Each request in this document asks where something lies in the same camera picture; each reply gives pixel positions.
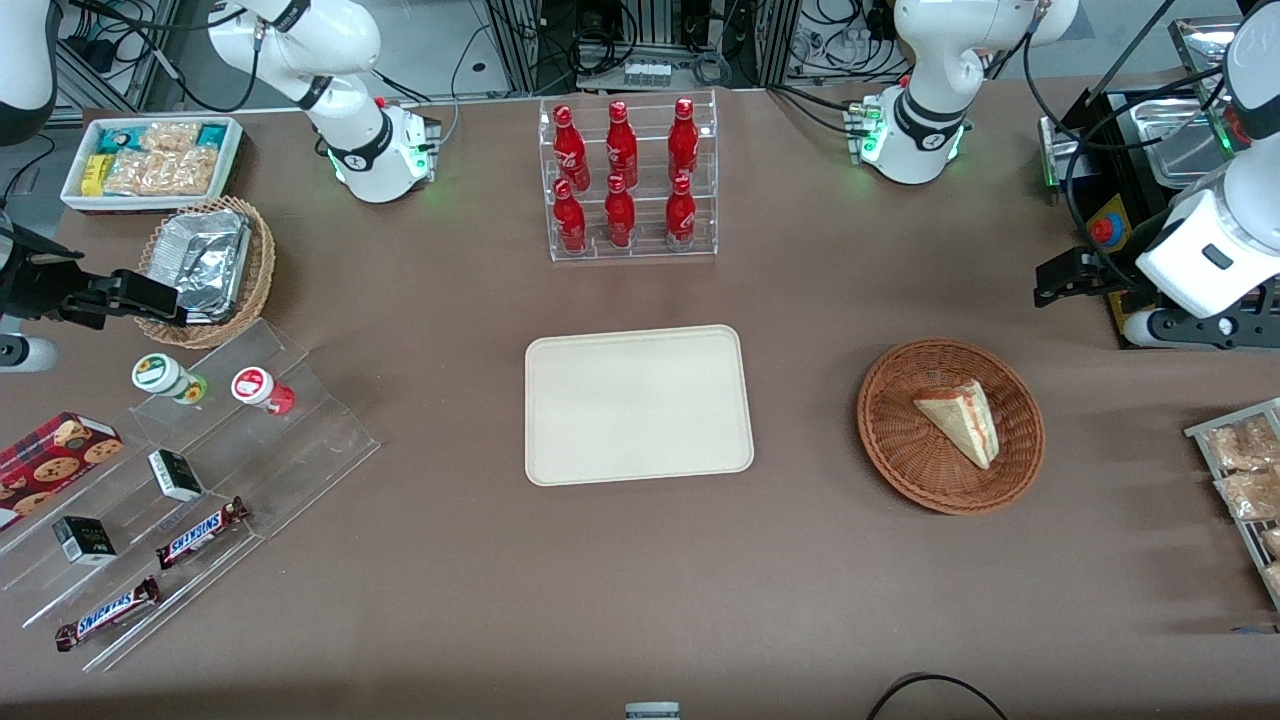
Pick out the tray of snack bags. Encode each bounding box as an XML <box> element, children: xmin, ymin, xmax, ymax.
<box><xmin>1184</xmin><ymin>397</ymin><xmax>1280</xmax><ymax>612</ymax></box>

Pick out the white cup red lid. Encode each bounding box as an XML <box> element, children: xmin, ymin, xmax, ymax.
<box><xmin>230</xmin><ymin>366</ymin><xmax>296</xmax><ymax>417</ymax></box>

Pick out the clear acrylic stepped shelf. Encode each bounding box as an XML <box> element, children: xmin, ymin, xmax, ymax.
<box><xmin>0</xmin><ymin>318</ymin><xmax>383</xmax><ymax>673</ymax></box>

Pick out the round brown wicker basket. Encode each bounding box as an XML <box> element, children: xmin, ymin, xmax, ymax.
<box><xmin>856</xmin><ymin>338</ymin><xmax>1047</xmax><ymax>517</ymax></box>

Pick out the red tartan cookie box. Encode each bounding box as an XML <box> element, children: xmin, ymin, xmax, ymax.
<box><xmin>0</xmin><ymin>411</ymin><xmax>125</xmax><ymax>532</ymax></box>

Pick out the small clear cracker bag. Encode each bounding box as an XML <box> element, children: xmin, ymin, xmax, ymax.
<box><xmin>140</xmin><ymin>119</ymin><xmax>203</xmax><ymax>154</ymax></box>

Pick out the stainless steel pan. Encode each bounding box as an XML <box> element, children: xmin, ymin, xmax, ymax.
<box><xmin>1113</xmin><ymin>94</ymin><xmax>1238</xmax><ymax>190</ymax></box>

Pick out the small black box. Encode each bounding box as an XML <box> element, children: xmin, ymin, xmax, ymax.
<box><xmin>147</xmin><ymin>448</ymin><xmax>207</xmax><ymax>503</ymax></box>
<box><xmin>51</xmin><ymin>515</ymin><xmax>119</xmax><ymax>567</ymax></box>

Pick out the red cola bottle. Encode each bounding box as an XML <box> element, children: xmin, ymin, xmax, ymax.
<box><xmin>552</xmin><ymin>104</ymin><xmax>592</xmax><ymax>192</ymax></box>
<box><xmin>605</xmin><ymin>99</ymin><xmax>640</xmax><ymax>190</ymax></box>
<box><xmin>551</xmin><ymin>178</ymin><xmax>589</xmax><ymax>255</ymax></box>
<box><xmin>667</xmin><ymin>96</ymin><xmax>701</xmax><ymax>185</ymax></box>
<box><xmin>664</xmin><ymin>174</ymin><xmax>698</xmax><ymax>252</ymax></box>
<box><xmin>603</xmin><ymin>173</ymin><xmax>638</xmax><ymax>250</ymax></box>

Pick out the clear bag of pastries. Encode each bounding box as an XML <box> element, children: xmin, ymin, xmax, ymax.
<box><xmin>1214</xmin><ymin>469</ymin><xmax>1280</xmax><ymax>523</ymax></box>
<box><xmin>1204</xmin><ymin>416</ymin><xmax>1280</xmax><ymax>473</ymax></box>

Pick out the oval tan wicker basket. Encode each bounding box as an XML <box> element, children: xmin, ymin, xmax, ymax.
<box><xmin>133</xmin><ymin>196</ymin><xmax>277</xmax><ymax>351</ymax></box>

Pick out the white cup green lid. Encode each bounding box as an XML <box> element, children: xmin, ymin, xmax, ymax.
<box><xmin>131</xmin><ymin>352</ymin><xmax>210</xmax><ymax>407</ymax></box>

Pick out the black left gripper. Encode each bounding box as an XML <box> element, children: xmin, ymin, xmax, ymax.
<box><xmin>1034</xmin><ymin>250</ymin><xmax>1280</xmax><ymax>350</ymax></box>

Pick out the clear acrylic bottle rack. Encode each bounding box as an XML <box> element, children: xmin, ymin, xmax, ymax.
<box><xmin>537</xmin><ymin>89</ymin><xmax>720</xmax><ymax>264</ymax></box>

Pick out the aluminium foil container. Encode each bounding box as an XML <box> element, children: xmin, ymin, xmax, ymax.
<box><xmin>148</xmin><ymin>209</ymin><xmax>254</xmax><ymax>324</ymax></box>

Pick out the large clear cracker bag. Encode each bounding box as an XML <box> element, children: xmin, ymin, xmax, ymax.
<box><xmin>104</xmin><ymin>147</ymin><xmax>222</xmax><ymax>198</ymax></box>

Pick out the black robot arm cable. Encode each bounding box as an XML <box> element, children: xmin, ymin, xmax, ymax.
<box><xmin>1022</xmin><ymin>0</ymin><xmax>1246</xmax><ymax>296</ymax></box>

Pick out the white rectangular snack bin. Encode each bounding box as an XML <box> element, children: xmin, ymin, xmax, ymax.
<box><xmin>59</xmin><ymin>114</ymin><xmax>245</xmax><ymax>215</ymax></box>

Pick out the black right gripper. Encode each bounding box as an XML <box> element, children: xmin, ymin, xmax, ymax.
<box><xmin>0</xmin><ymin>230</ymin><xmax>188</xmax><ymax>332</ymax></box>

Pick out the cream plastic tray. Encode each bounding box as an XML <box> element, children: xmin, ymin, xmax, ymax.
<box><xmin>524</xmin><ymin>324</ymin><xmax>756</xmax><ymax>488</ymax></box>

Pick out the Snickers chocolate bar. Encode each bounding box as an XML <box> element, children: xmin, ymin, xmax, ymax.
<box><xmin>154</xmin><ymin>496</ymin><xmax>250</xmax><ymax>570</ymax></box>
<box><xmin>54</xmin><ymin>575</ymin><xmax>162</xmax><ymax>653</ymax></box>

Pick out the shiny steel tray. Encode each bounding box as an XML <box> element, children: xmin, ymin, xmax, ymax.
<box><xmin>1167</xmin><ymin>14</ymin><xmax>1253</xmax><ymax>151</ymax></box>

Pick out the triangular sandwich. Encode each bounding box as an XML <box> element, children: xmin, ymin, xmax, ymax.
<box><xmin>912</xmin><ymin>378</ymin><xmax>1001</xmax><ymax>471</ymax></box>

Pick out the red yellow emergency stop button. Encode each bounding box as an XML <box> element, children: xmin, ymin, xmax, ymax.
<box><xmin>1087</xmin><ymin>194</ymin><xmax>1137</xmax><ymax>252</ymax></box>

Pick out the black cable loop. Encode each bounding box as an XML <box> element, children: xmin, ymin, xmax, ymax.
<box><xmin>864</xmin><ymin>672</ymin><xmax>1013</xmax><ymax>720</ymax></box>

